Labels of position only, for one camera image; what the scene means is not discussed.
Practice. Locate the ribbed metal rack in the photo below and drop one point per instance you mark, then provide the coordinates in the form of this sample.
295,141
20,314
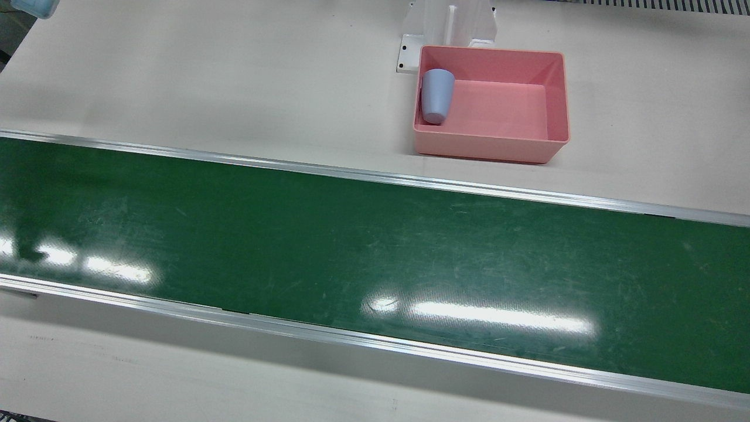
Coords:
674,4

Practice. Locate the pink plastic box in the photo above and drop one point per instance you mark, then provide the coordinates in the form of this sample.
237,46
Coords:
498,146

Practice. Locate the blue plastic cup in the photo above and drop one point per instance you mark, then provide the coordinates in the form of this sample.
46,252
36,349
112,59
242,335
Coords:
436,94

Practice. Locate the green conveyor belt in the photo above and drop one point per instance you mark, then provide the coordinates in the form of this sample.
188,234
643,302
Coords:
439,252

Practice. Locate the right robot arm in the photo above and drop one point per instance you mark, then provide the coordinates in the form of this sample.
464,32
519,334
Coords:
35,7

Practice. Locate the white column stand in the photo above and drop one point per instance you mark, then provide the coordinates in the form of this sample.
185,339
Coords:
430,23

